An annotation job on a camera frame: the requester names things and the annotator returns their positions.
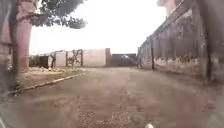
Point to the tall leafy tree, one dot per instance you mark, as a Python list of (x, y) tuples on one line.
[(56, 13)]

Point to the brown dirt road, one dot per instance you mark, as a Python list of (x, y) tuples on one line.
[(126, 96)]

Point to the grass patch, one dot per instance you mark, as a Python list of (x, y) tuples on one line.
[(43, 76)]

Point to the robot's own part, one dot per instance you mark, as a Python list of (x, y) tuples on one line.
[(149, 126)]

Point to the white wall with gate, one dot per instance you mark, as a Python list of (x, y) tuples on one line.
[(95, 57)]

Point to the concrete kerb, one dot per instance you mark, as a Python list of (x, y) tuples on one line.
[(50, 82)]

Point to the grey wall with pillars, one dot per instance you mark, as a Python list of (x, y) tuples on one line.
[(180, 46)]

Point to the dark low wall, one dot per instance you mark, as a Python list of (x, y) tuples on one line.
[(123, 60)]

